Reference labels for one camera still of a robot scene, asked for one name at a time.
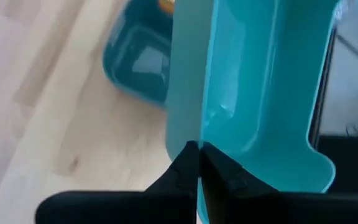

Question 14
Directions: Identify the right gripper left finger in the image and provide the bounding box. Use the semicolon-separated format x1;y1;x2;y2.
35;141;200;224

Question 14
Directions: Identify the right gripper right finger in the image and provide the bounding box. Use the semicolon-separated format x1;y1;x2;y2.
200;142;358;224

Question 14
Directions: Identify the teal plastic bin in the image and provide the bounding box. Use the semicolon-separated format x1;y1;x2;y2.
165;0;341;224

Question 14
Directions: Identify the dark blue plastic bin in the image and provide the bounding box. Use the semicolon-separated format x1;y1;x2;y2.
102;0;175;108

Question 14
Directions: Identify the yellow plastic bin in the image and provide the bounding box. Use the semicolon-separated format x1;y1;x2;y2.
157;0;175;15

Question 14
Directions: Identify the black aluminium table frame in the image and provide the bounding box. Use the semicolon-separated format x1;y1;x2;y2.
308;27;337;149

